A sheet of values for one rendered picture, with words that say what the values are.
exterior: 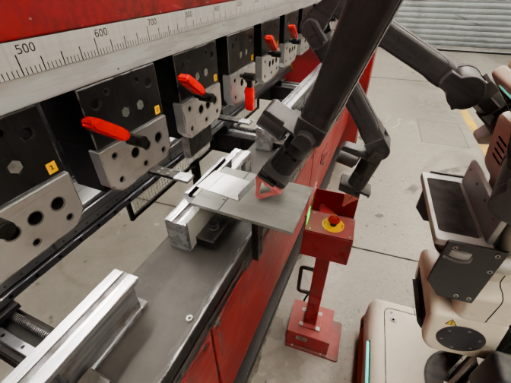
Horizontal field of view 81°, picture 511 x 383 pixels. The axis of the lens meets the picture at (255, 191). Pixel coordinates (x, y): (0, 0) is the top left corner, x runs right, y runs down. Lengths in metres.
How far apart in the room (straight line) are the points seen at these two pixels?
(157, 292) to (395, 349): 0.98
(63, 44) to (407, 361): 1.37
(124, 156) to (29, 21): 0.20
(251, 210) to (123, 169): 0.32
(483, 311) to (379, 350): 0.60
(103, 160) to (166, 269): 0.38
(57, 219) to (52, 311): 1.58
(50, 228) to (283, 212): 0.46
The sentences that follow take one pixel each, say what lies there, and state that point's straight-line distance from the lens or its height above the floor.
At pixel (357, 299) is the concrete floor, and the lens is 1.83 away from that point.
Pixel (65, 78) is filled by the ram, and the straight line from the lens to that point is 0.44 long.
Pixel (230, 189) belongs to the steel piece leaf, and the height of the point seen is 1.00.
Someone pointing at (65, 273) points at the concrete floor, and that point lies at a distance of 2.16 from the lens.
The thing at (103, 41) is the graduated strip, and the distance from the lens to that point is 0.47.
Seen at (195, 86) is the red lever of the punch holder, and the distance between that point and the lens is 0.57.
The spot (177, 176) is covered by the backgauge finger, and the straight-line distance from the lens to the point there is 0.84.
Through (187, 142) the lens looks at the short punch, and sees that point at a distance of 0.70.
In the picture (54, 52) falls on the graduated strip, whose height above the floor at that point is 1.38.
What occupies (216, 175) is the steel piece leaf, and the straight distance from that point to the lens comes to 0.83.
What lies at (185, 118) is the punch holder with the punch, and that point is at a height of 1.22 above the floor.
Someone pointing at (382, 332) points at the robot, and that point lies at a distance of 1.43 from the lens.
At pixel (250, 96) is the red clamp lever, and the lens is 0.81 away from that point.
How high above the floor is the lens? 1.46
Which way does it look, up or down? 37 degrees down
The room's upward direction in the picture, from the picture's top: straight up
